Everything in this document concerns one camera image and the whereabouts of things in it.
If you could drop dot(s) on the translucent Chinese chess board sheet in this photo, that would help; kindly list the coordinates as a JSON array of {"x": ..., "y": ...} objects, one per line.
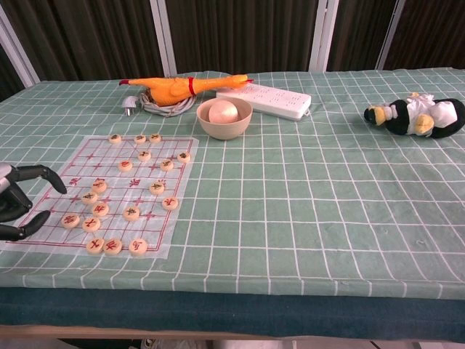
[{"x": 123, "y": 189}]

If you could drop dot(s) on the dark slatted screen panel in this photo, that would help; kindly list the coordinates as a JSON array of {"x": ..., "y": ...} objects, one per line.
[
  {"x": 7, "y": 80},
  {"x": 436, "y": 32},
  {"x": 91, "y": 36},
  {"x": 243, "y": 32},
  {"x": 359, "y": 32}
]

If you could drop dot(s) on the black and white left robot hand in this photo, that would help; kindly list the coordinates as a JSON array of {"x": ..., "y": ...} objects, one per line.
[{"x": 11, "y": 207}]

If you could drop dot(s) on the white power strip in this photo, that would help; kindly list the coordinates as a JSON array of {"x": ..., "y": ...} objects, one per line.
[{"x": 272, "y": 102}]

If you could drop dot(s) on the pale egg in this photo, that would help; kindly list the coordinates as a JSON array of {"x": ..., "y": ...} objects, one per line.
[{"x": 223, "y": 112}]

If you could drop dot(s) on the round wooden Chinese chess piece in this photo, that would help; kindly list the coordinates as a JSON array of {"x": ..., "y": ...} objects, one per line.
[
  {"x": 166, "y": 165},
  {"x": 184, "y": 157},
  {"x": 170, "y": 203},
  {"x": 99, "y": 186},
  {"x": 115, "y": 138},
  {"x": 91, "y": 224},
  {"x": 138, "y": 246},
  {"x": 131, "y": 213},
  {"x": 144, "y": 155},
  {"x": 125, "y": 165},
  {"x": 155, "y": 138},
  {"x": 157, "y": 187},
  {"x": 89, "y": 197},
  {"x": 112, "y": 246},
  {"x": 140, "y": 139},
  {"x": 100, "y": 209},
  {"x": 95, "y": 245},
  {"x": 70, "y": 220}
]

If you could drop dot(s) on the black and white penguin plush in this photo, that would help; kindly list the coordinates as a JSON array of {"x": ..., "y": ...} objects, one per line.
[{"x": 403, "y": 116}]

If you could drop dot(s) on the green checked tablecloth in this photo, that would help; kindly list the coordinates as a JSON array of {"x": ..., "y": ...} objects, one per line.
[{"x": 290, "y": 200}]

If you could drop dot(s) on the beige bowl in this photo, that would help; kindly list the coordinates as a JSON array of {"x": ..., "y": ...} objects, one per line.
[{"x": 223, "y": 131}]

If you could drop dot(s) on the yellow rubber chicken toy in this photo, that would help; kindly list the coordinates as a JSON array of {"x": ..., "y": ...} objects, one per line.
[{"x": 170, "y": 91}]

